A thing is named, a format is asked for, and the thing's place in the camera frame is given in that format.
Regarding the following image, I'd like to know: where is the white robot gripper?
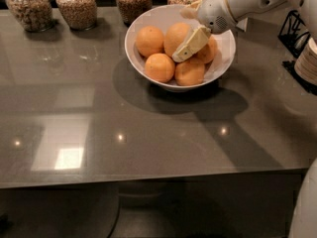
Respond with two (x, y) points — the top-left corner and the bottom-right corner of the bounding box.
(172, 0), (237, 62)

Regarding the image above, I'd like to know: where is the orange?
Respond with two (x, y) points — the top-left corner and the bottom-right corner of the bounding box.
(145, 54), (175, 83)
(135, 26), (164, 58)
(174, 58), (205, 86)
(163, 23), (191, 57)
(195, 36), (218, 63)

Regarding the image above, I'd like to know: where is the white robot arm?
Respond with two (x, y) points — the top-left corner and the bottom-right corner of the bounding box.
(172, 0), (317, 238)

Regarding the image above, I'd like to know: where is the white ceramic bowl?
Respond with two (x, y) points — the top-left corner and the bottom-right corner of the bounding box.
(125, 5), (236, 92)

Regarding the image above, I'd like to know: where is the white standing card holder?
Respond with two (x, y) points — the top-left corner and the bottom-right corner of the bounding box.
(236, 18), (249, 32)

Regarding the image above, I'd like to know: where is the stack of round coasters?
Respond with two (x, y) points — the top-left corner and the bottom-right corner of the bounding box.
(294, 38), (317, 85)

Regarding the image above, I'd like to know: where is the far left glass jar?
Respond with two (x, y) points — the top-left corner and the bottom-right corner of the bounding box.
(5, 0), (53, 32)

